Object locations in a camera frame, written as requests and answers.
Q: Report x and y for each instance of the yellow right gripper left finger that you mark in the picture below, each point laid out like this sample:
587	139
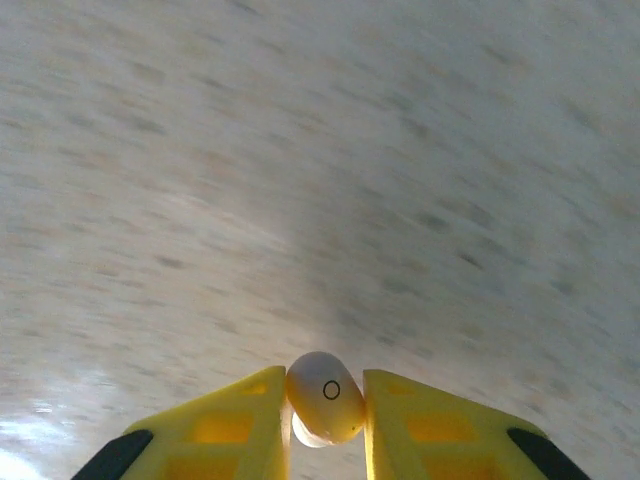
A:
220	430

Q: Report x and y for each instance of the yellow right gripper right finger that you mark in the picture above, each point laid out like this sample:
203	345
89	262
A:
440	435

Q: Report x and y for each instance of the pale pink earbud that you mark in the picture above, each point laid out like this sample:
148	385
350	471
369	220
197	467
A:
325	395

